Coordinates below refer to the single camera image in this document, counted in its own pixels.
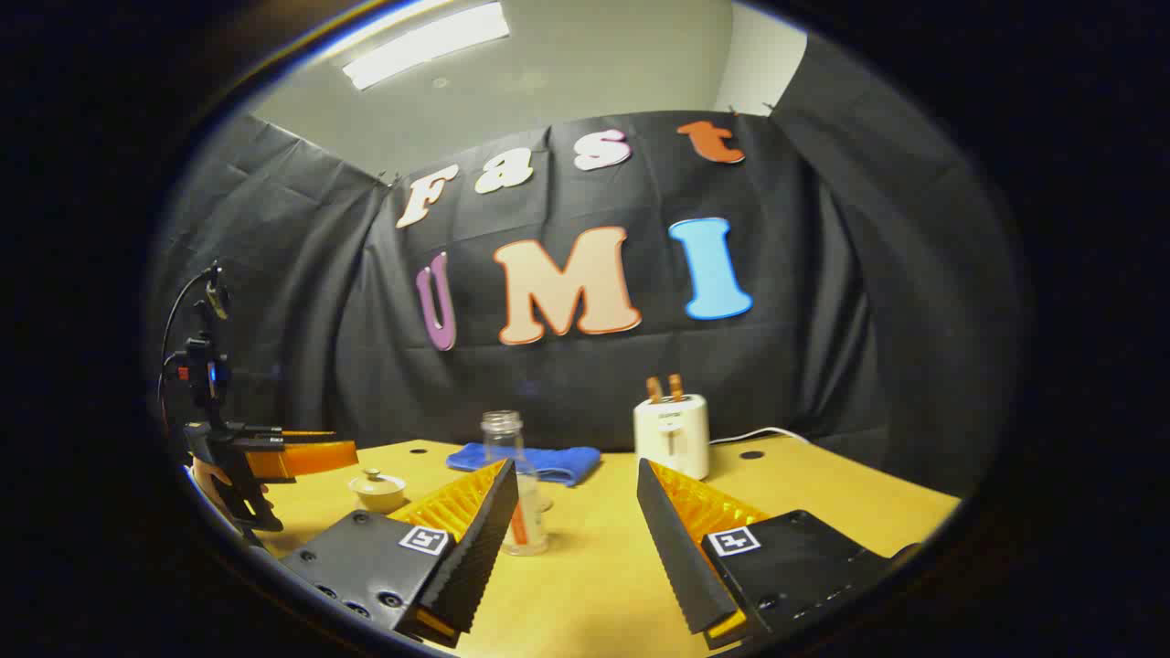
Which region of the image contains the blue towel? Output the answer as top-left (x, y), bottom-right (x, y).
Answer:
top-left (446, 442), bottom-right (601, 487)

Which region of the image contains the ceiling light panel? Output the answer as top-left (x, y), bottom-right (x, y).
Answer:
top-left (341, 2), bottom-right (511, 91)

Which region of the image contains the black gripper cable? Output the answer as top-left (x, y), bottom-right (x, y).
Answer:
top-left (159, 267), bottom-right (220, 389)

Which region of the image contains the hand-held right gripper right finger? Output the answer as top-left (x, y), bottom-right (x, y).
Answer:
top-left (636, 457), bottom-right (924, 652)

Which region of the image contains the cream teacup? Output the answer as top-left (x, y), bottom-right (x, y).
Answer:
top-left (353, 484), bottom-right (406, 514)

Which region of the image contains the white toaster cable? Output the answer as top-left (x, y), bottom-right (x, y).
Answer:
top-left (708, 427), bottom-right (813, 447)

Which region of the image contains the white toaster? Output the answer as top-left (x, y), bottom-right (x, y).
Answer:
top-left (633, 394), bottom-right (711, 481)

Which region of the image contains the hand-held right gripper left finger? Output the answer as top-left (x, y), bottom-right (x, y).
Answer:
top-left (279, 457), bottom-right (520, 650)

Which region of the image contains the clear water bottle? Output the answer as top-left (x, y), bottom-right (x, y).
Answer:
top-left (482, 411), bottom-right (550, 557)

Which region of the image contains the black backdrop cloth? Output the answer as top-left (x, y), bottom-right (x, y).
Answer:
top-left (151, 32), bottom-right (1029, 499)

